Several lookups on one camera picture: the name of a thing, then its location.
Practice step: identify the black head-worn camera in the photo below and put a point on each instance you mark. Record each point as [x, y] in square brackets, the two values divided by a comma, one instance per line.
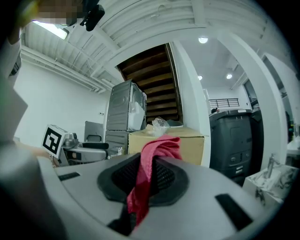
[93, 16]

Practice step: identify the grey flat panel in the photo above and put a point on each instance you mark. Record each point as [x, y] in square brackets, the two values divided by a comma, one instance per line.
[93, 131]

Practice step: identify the clear plastic bag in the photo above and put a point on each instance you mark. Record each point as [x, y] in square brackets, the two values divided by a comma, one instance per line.
[159, 125]

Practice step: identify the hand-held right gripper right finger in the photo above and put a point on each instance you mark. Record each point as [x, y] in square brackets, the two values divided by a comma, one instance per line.
[201, 187]

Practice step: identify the black metal railing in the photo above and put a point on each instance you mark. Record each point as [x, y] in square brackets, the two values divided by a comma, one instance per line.
[222, 102]

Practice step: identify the marble sink basin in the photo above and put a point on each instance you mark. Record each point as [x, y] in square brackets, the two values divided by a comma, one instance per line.
[269, 185]

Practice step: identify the large round ceiling light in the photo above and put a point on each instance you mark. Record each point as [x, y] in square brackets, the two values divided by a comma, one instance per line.
[203, 39]

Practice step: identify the small round ceiling light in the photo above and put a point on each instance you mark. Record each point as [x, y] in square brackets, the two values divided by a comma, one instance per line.
[229, 76]
[200, 77]

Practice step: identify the rectangular ceiling light panel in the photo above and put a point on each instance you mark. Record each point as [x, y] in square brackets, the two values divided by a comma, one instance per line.
[52, 29]

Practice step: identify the person's white shirt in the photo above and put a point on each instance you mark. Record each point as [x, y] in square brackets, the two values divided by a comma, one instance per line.
[11, 105]

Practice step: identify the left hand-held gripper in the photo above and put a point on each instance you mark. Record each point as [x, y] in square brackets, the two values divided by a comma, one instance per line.
[58, 143]

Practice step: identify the black office printer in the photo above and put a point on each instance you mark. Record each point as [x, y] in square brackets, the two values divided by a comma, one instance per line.
[234, 140]

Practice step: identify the wooden staircase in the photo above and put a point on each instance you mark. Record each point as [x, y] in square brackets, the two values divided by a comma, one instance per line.
[154, 82]

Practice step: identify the pink cloth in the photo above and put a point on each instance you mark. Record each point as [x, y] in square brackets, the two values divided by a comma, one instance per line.
[161, 147]

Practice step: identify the large grey metal appliance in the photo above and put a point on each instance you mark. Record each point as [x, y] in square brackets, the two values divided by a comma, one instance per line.
[122, 105]

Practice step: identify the person's left forearm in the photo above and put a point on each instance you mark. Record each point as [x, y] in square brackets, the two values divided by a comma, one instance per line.
[32, 151]

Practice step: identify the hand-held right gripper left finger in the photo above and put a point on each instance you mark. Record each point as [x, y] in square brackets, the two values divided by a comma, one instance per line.
[89, 185]

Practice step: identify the cardboard box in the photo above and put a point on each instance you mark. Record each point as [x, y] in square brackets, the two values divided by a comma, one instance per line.
[187, 145]

